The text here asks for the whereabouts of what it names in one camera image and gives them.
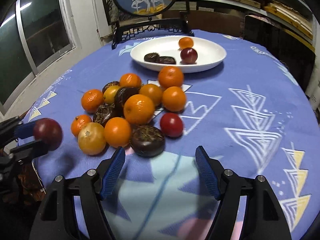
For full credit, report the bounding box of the dark red plum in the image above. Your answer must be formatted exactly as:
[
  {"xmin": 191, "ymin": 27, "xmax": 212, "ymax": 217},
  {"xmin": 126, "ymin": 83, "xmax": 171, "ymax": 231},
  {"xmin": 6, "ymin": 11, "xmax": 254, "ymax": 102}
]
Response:
[{"xmin": 33, "ymin": 118, "xmax": 63, "ymax": 151}]

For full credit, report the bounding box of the dark brown passion fruit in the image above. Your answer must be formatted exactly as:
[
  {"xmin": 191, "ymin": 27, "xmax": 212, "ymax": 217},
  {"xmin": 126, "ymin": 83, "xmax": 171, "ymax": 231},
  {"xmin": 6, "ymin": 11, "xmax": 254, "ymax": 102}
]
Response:
[{"xmin": 144, "ymin": 53, "xmax": 160, "ymax": 63}]

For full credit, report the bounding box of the purple red plum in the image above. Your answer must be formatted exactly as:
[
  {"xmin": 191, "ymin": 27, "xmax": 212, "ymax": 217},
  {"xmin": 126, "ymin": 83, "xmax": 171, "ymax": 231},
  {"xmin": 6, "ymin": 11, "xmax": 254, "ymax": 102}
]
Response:
[{"xmin": 180, "ymin": 48, "xmax": 198, "ymax": 64}]

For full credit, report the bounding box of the large orange mandarin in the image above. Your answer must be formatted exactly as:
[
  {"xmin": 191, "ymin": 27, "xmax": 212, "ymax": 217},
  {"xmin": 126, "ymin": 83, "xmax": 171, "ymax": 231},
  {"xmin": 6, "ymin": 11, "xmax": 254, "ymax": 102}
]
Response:
[{"xmin": 178, "ymin": 37, "xmax": 194, "ymax": 50}]

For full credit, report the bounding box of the small orange mandarin front left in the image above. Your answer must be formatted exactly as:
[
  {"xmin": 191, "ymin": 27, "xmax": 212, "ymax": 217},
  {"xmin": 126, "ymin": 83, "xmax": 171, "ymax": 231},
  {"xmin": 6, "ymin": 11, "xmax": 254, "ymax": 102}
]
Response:
[{"xmin": 71, "ymin": 114, "xmax": 92, "ymax": 138}]

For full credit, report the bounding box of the pale yellow round fruit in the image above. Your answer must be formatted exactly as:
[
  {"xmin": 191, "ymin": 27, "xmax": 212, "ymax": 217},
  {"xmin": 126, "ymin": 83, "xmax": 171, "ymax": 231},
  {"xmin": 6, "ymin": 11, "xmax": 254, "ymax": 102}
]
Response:
[{"xmin": 78, "ymin": 122, "xmax": 106, "ymax": 155}]

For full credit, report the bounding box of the orange mandarin far left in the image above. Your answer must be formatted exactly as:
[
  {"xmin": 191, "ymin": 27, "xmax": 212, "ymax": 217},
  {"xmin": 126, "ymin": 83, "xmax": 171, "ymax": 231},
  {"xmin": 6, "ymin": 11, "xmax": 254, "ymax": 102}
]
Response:
[{"xmin": 81, "ymin": 89, "xmax": 104, "ymax": 113}]

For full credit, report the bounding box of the yellow small fruit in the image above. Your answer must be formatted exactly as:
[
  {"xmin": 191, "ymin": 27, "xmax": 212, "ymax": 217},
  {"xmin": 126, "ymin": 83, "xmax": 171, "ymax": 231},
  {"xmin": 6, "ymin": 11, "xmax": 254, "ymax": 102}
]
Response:
[{"xmin": 103, "ymin": 85, "xmax": 120, "ymax": 105}]

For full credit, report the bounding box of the aluminium sliding window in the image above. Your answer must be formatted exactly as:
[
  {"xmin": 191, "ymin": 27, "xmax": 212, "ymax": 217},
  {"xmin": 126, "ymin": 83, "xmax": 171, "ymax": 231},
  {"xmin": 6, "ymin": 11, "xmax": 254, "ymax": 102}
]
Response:
[{"xmin": 1, "ymin": 0, "xmax": 74, "ymax": 114}]

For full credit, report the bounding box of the blue patterned tablecloth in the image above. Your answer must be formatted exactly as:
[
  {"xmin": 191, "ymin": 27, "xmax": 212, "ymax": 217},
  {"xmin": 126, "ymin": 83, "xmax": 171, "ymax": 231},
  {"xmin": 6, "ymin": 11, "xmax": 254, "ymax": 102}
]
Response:
[{"xmin": 23, "ymin": 30, "xmax": 319, "ymax": 239}]

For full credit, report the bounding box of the orange mandarin centre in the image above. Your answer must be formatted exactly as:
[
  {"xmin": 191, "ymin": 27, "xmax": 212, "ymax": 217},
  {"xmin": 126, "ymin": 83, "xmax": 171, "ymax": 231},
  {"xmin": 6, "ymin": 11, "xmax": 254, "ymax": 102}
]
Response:
[{"xmin": 123, "ymin": 94, "xmax": 155, "ymax": 125}]

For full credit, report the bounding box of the red tomato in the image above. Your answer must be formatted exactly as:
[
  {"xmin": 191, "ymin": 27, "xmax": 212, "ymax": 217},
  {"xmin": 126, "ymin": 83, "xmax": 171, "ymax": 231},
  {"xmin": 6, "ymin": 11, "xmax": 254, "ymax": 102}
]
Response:
[{"xmin": 160, "ymin": 113, "xmax": 184, "ymax": 138}]

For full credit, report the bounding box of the orange mandarin middle back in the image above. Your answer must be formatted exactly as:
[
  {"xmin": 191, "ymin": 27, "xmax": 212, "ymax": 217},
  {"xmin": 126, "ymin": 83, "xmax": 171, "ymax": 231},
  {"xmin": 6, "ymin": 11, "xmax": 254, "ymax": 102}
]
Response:
[{"xmin": 139, "ymin": 84, "xmax": 163, "ymax": 107}]

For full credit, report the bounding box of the white thermos jug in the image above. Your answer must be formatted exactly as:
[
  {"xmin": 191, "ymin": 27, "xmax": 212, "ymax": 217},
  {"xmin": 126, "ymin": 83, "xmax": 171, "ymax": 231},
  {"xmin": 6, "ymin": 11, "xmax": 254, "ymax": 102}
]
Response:
[{"xmin": 309, "ymin": 81, "xmax": 320, "ymax": 111}]

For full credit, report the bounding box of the orange mandarin right middle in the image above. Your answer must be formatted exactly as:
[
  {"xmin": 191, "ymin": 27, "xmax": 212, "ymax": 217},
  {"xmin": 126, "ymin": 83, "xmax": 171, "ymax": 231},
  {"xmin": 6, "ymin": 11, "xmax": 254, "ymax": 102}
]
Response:
[{"xmin": 162, "ymin": 86, "xmax": 187, "ymax": 112}]

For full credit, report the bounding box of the orange mandarin near plate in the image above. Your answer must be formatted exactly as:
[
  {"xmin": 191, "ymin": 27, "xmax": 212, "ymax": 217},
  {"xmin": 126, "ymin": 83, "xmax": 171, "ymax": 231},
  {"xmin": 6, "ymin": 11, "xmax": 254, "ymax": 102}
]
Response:
[{"xmin": 158, "ymin": 66, "xmax": 184, "ymax": 88}]

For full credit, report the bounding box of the round deer embroidery screen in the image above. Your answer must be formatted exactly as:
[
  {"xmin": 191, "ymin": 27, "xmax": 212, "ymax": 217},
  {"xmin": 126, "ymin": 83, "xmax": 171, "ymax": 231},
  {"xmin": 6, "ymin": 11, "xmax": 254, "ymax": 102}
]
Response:
[{"xmin": 102, "ymin": 0, "xmax": 193, "ymax": 49}]

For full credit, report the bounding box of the white oval plate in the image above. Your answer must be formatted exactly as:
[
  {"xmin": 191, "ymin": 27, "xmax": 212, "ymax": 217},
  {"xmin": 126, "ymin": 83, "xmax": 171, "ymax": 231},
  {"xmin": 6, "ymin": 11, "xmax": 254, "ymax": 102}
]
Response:
[{"xmin": 130, "ymin": 36, "xmax": 227, "ymax": 73}]

